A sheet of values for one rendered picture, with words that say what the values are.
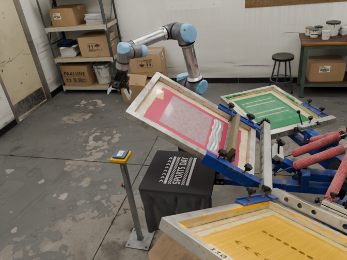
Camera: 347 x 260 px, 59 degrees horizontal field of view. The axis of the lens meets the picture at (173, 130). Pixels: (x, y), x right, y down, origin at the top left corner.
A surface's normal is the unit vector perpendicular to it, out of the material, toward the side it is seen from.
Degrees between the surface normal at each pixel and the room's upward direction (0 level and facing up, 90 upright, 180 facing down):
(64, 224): 0
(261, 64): 90
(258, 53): 90
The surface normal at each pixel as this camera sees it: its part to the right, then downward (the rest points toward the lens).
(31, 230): -0.11, -0.86
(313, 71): -0.23, 0.50
